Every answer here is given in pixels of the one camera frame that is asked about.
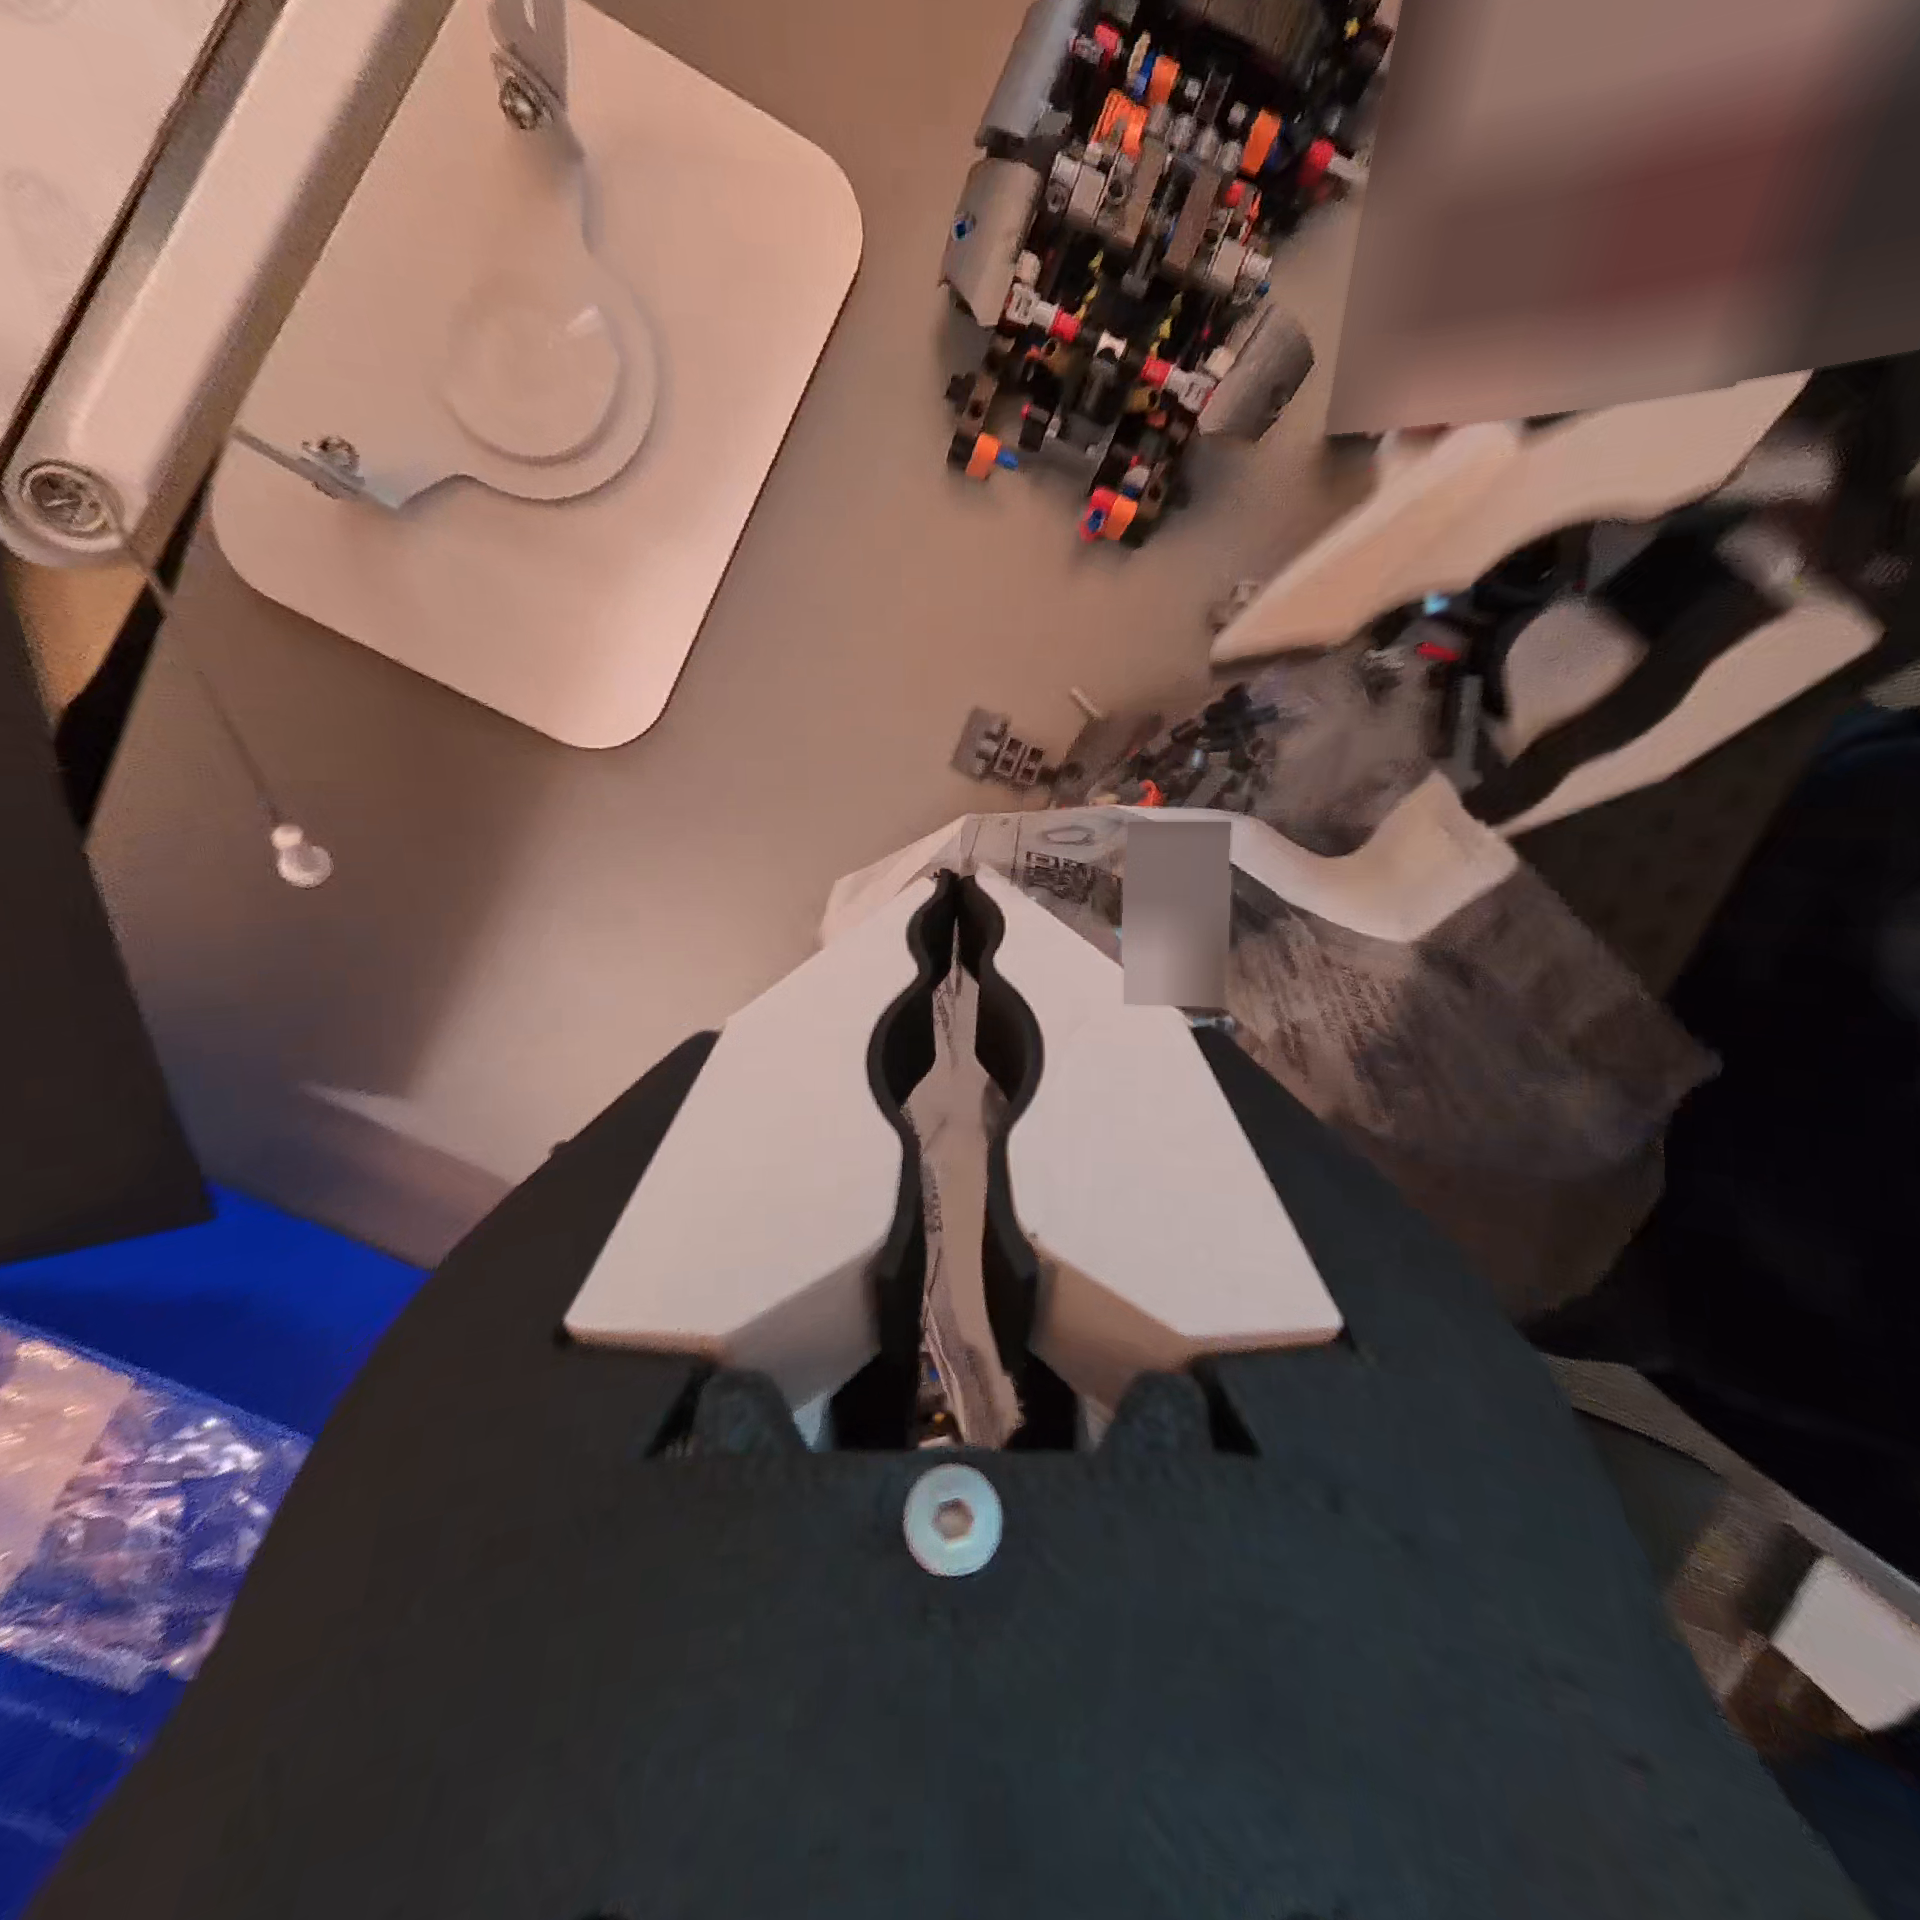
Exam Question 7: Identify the dark grey lego block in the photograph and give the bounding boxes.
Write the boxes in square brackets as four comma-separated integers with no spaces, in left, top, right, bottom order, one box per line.
[955,703,1052,785]

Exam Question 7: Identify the plastic bag of lego parts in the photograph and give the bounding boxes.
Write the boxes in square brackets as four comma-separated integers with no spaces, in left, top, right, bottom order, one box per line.
[822,659,1723,1450]

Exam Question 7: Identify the blue plastic bin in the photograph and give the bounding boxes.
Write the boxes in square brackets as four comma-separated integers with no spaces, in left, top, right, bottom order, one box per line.
[0,1175,438,1907]

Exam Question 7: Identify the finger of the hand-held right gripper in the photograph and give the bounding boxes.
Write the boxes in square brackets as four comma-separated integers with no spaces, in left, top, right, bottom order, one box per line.
[1208,371,1819,670]
[1462,576,1890,841]

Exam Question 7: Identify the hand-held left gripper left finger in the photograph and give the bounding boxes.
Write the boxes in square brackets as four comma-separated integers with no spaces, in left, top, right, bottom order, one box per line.
[561,870,962,1430]

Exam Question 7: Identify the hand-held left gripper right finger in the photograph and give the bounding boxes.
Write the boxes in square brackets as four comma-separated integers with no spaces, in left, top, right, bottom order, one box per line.
[959,870,1348,1423]

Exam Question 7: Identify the clear plastic bag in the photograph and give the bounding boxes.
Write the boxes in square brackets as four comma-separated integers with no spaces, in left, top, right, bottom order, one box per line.
[0,1320,310,1690]

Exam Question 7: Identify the white book stand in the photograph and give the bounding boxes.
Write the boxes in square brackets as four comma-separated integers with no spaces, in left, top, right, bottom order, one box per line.
[0,0,870,893]

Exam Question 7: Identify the lego car chassis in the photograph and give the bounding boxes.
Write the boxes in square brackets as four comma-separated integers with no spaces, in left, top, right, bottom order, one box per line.
[935,0,1373,550]

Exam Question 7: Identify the person's dark blue jacket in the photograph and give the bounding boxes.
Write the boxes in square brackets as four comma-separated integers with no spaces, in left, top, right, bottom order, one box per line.
[1529,703,1920,1578]

